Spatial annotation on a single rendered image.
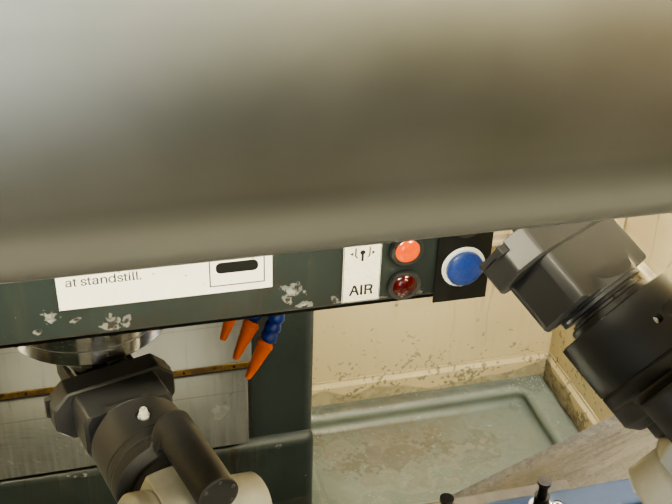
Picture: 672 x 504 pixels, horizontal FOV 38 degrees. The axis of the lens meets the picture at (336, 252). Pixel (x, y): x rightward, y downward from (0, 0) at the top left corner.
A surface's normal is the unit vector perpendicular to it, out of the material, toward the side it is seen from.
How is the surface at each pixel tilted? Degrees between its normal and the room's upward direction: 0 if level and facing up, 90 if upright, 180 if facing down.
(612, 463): 24
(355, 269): 90
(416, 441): 0
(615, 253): 30
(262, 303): 90
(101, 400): 1
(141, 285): 90
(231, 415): 90
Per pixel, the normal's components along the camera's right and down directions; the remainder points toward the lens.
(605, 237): 0.38, -0.54
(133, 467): 0.00, -0.04
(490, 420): 0.03, -0.85
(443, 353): 0.25, 0.51
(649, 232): -0.97, 0.11
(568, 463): -0.37, -0.73
